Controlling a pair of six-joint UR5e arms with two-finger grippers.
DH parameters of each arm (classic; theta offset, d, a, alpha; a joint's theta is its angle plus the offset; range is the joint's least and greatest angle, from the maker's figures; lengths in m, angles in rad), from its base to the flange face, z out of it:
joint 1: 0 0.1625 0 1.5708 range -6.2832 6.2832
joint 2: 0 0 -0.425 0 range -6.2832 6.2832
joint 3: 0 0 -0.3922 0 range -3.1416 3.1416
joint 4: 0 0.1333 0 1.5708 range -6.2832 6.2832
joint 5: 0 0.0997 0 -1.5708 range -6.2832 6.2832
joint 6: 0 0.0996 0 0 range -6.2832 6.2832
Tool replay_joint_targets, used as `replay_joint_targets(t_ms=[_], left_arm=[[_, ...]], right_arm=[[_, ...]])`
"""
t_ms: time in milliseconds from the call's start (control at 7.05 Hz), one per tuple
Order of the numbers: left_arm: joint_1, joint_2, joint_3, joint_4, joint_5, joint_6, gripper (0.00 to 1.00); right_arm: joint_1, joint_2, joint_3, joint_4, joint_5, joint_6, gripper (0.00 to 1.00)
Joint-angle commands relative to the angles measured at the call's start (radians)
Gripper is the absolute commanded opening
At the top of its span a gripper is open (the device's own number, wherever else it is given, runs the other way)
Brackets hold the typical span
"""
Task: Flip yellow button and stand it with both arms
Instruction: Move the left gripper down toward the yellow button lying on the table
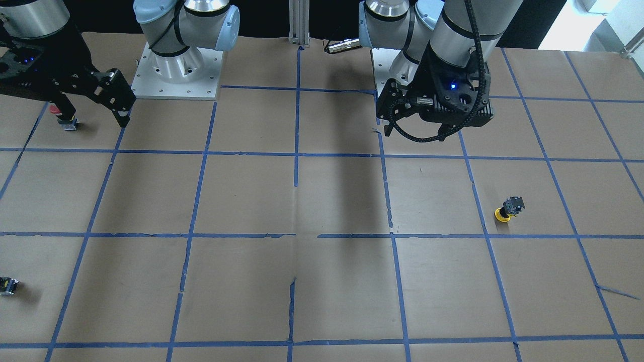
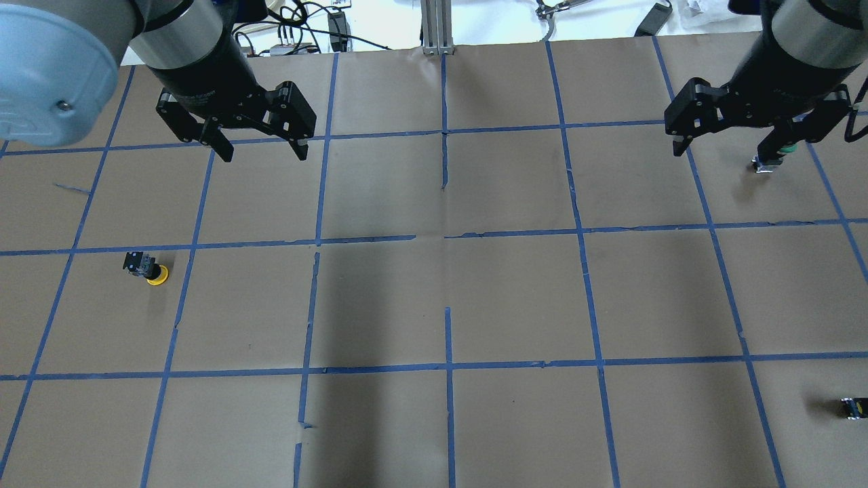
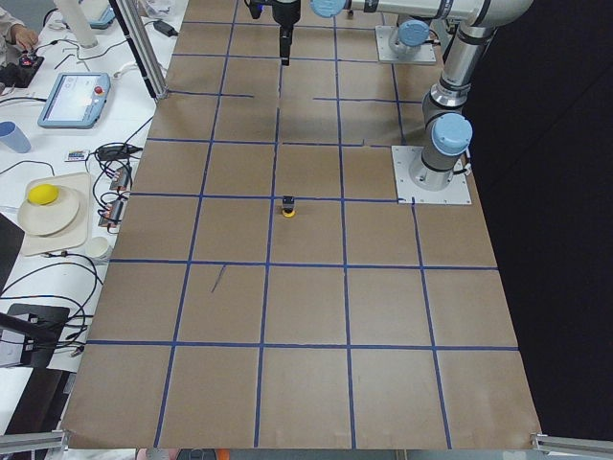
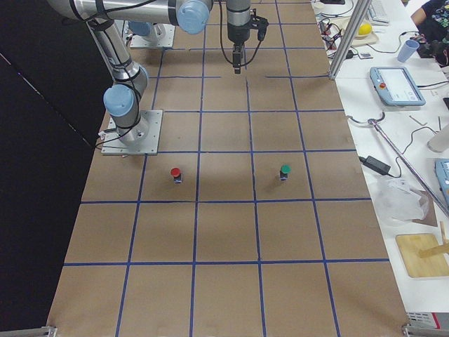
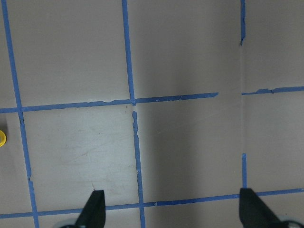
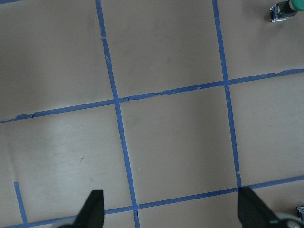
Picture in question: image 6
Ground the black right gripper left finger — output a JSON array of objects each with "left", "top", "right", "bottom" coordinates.
[{"left": 73, "top": 190, "right": 105, "bottom": 228}]

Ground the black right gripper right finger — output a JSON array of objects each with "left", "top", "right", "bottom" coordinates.
[{"left": 237, "top": 187, "right": 278, "bottom": 228}]

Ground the yellow push button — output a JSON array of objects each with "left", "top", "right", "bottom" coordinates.
[{"left": 296, "top": 206, "right": 304, "bottom": 223}]

